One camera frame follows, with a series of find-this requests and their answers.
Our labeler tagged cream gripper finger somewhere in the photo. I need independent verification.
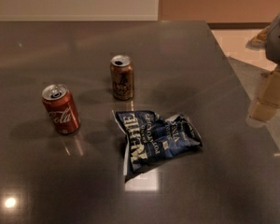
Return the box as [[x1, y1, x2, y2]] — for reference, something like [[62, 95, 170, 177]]
[[251, 27, 269, 46], [247, 65, 280, 122]]

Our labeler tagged orange soda can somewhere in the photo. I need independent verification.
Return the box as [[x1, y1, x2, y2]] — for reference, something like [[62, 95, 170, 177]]
[[110, 54, 134, 101]]

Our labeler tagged red cola can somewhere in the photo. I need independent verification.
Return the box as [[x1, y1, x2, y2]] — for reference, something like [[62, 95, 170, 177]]
[[42, 84, 80, 134]]

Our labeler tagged blue crumpled chip bag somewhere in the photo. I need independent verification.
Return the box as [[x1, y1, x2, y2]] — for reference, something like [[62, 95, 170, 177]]
[[113, 110, 203, 176]]

